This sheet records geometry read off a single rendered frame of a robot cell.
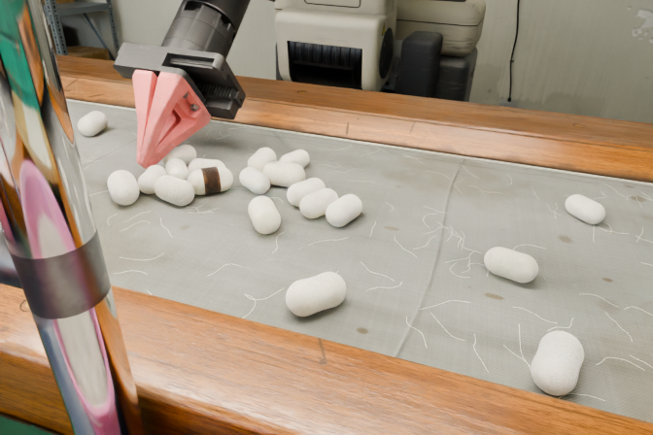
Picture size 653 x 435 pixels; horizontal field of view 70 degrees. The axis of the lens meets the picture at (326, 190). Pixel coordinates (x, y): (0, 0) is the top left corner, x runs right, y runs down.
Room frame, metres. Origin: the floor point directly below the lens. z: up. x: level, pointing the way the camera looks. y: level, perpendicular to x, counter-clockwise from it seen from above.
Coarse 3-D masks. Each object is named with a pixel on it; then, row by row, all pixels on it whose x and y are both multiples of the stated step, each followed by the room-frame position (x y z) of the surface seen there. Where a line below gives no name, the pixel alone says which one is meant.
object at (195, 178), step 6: (222, 168) 0.34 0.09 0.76; (192, 174) 0.33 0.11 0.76; (198, 174) 0.33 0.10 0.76; (222, 174) 0.34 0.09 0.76; (228, 174) 0.34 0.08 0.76; (192, 180) 0.33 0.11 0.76; (198, 180) 0.33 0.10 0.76; (222, 180) 0.34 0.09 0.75; (228, 180) 0.34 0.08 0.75; (198, 186) 0.33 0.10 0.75; (204, 186) 0.33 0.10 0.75; (222, 186) 0.34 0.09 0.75; (228, 186) 0.34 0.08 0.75; (198, 192) 0.33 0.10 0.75; (204, 192) 0.33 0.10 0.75
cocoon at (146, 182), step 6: (150, 168) 0.35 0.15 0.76; (156, 168) 0.35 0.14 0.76; (162, 168) 0.35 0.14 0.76; (144, 174) 0.34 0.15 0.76; (150, 174) 0.34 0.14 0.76; (156, 174) 0.34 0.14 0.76; (162, 174) 0.35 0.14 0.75; (138, 180) 0.33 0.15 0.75; (144, 180) 0.33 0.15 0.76; (150, 180) 0.33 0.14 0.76; (144, 186) 0.33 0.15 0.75; (150, 186) 0.33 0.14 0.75; (144, 192) 0.33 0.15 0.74; (150, 192) 0.33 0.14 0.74
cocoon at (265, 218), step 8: (256, 200) 0.30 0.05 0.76; (264, 200) 0.29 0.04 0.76; (248, 208) 0.30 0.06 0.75; (256, 208) 0.29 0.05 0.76; (264, 208) 0.28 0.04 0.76; (272, 208) 0.29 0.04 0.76; (256, 216) 0.28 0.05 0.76; (264, 216) 0.28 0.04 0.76; (272, 216) 0.28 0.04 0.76; (256, 224) 0.28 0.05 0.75; (264, 224) 0.27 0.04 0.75; (272, 224) 0.28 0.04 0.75; (264, 232) 0.27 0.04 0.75; (272, 232) 0.28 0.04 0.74
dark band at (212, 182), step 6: (204, 168) 0.34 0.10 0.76; (210, 168) 0.34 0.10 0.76; (216, 168) 0.34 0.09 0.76; (204, 174) 0.33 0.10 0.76; (210, 174) 0.34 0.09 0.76; (216, 174) 0.34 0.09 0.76; (204, 180) 0.33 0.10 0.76; (210, 180) 0.33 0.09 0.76; (216, 180) 0.33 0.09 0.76; (210, 186) 0.33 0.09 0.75; (216, 186) 0.33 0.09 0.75; (210, 192) 0.33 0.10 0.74; (216, 192) 0.34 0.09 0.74
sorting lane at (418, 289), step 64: (128, 128) 0.48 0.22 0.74; (256, 128) 0.49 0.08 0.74; (384, 192) 0.35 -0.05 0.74; (448, 192) 0.36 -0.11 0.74; (512, 192) 0.36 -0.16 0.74; (576, 192) 0.37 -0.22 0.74; (640, 192) 0.37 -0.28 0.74; (128, 256) 0.25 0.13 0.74; (192, 256) 0.25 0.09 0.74; (256, 256) 0.25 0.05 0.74; (320, 256) 0.26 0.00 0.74; (384, 256) 0.26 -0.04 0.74; (448, 256) 0.26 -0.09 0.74; (576, 256) 0.27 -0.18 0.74; (640, 256) 0.27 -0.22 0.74; (256, 320) 0.19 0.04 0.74; (320, 320) 0.20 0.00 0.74; (384, 320) 0.20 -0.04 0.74; (448, 320) 0.20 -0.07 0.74; (512, 320) 0.20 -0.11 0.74; (576, 320) 0.20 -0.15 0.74; (640, 320) 0.21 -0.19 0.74; (512, 384) 0.16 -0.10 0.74; (576, 384) 0.16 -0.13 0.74; (640, 384) 0.16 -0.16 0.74
